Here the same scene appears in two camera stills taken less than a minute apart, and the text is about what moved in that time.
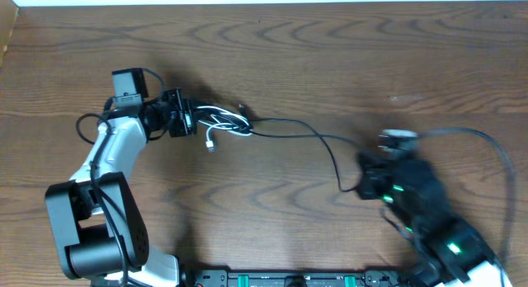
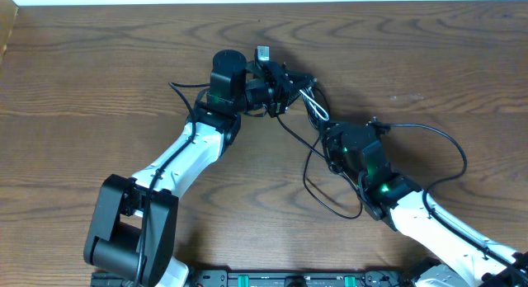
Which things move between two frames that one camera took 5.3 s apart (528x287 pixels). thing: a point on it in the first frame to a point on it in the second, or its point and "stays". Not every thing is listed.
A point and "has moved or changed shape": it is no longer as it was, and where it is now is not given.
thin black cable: (319, 135) to (313, 148)
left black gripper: (184, 118) to (279, 87)
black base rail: (296, 278) stays
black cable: (223, 120) has moved or changed shape
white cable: (225, 121) has moved or changed shape
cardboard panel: (8, 11) stays
